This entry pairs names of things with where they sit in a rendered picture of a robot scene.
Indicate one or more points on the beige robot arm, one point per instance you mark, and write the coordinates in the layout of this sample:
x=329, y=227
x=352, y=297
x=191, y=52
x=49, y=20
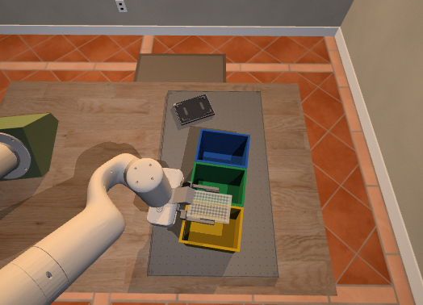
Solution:
x=42, y=273

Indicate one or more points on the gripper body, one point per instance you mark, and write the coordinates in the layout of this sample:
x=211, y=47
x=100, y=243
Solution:
x=165, y=216

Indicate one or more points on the green open bin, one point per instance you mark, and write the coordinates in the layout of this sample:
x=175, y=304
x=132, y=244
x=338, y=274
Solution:
x=231, y=180

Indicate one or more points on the blue open bin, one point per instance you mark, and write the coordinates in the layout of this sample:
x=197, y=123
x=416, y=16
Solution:
x=223, y=148

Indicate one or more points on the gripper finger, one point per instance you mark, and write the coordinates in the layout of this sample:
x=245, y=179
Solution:
x=200, y=220
x=205, y=188

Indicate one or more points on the yellow bin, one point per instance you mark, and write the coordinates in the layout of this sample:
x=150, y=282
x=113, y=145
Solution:
x=218, y=237

